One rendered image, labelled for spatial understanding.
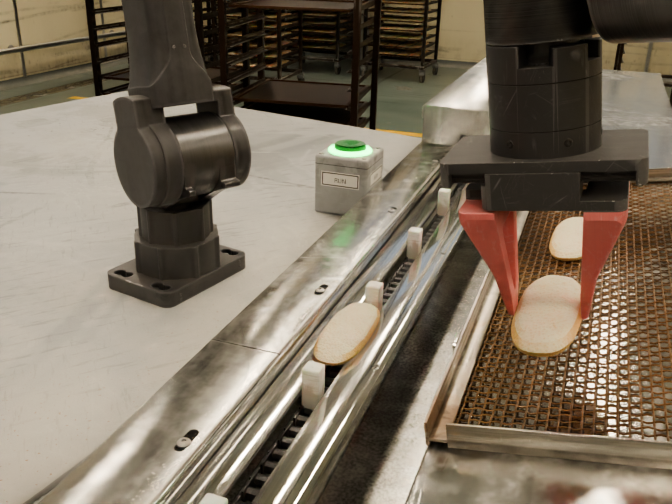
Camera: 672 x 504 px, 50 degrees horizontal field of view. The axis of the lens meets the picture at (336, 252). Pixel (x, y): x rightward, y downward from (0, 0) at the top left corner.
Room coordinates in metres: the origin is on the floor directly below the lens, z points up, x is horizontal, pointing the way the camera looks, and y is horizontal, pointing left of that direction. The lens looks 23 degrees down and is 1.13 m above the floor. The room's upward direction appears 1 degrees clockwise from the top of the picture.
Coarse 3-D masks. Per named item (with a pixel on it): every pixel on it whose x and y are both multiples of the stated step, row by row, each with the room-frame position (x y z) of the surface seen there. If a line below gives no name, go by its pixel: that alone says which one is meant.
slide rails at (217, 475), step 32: (416, 224) 0.75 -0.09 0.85; (448, 224) 0.75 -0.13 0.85; (384, 256) 0.66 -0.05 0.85; (352, 288) 0.58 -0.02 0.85; (384, 320) 0.52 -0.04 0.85; (288, 384) 0.43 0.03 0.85; (352, 384) 0.43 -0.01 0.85; (256, 416) 0.39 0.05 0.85; (320, 416) 0.39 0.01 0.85; (224, 448) 0.35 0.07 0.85; (256, 448) 0.35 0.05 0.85; (288, 448) 0.36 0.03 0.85; (224, 480) 0.33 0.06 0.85; (288, 480) 0.33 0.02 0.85
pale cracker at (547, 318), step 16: (528, 288) 0.40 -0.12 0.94; (544, 288) 0.39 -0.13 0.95; (560, 288) 0.39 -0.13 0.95; (576, 288) 0.39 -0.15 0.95; (528, 304) 0.37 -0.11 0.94; (544, 304) 0.37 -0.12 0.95; (560, 304) 0.36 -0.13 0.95; (576, 304) 0.37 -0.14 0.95; (512, 320) 0.36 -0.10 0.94; (528, 320) 0.35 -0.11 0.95; (544, 320) 0.35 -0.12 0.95; (560, 320) 0.35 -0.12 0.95; (576, 320) 0.35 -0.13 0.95; (512, 336) 0.35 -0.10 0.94; (528, 336) 0.34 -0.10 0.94; (544, 336) 0.33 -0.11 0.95; (560, 336) 0.33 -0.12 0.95; (528, 352) 0.33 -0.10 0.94; (544, 352) 0.33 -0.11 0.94; (560, 352) 0.33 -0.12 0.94
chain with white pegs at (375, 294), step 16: (448, 192) 0.81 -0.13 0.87; (448, 208) 0.81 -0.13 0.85; (432, 224) 0.78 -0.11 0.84; (416, 240) 0.67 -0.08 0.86; (416, 256) 0.67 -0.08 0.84; (400, 272) 0.64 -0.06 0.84; (368, 288) 0.55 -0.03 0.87; (384, 288) 0.60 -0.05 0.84; (384, 304) 0.58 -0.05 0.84; (304, 368) 0.42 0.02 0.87; (320, 368) 0.42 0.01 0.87; (336, 368) 0.47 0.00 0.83; (304, 384) 0.41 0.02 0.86; (320, 384) 0.41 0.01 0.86; (304, 400) 0.41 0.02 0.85; (304, 416) 0.40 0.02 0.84; (288, 432) 0.39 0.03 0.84; (272, 448) 0.37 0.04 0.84; (272, 464) 0.35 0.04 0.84; (256, 480) 0.34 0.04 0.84; (208, 496) 0.29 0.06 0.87; (240, 496) 0.32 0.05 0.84
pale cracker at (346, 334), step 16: (352, 304) 0.54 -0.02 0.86; (368, 304) 0.54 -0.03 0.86; (336, 320) 0.50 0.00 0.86; (352, 320) 0.50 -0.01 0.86; (368, 320) 0.51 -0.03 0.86; (320, 336) 0.48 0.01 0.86; (336, 336) 0.48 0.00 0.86; (352, 336) 0.48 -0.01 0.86; (368, 336) 0.49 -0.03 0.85; (320, 352) 0.46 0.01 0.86; (336, 352) 0.46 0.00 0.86; (352, 352) 0.46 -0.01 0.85
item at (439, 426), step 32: (544, 224) 0.65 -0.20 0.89; (640, 224) 0.61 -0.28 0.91; (544, 256) 0.56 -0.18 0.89; (608, 256) 0.55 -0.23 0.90; (640, 256) 0.54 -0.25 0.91; (480, 288) 0.48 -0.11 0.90; (608, 288) 0.49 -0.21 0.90; (640, 288) 0.48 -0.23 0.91; (480, 320) 0.45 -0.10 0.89; (608, 320) 0.43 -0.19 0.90; (480, 352) 0.41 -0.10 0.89; (576, 352) 0.40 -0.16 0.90; (608, 352) 0.39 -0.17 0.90; (448, 384) 0.37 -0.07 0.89; (480, 384) 0.37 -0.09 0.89; (608, 384) 0.35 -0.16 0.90; (640, 384) 0.35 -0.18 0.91; (448, 416) 0.34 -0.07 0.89; (480, 416) 0.34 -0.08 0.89; (512, 416) 0.33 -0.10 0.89; (640, 416) 0.32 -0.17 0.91; (480, 448) 0.31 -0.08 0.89; (512, 448) 0.30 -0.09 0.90; (544, 448) 0.30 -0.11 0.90; (576, 448) 0.29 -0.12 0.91; (608, 448) 0.29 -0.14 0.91; (640, 448) 0.28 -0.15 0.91
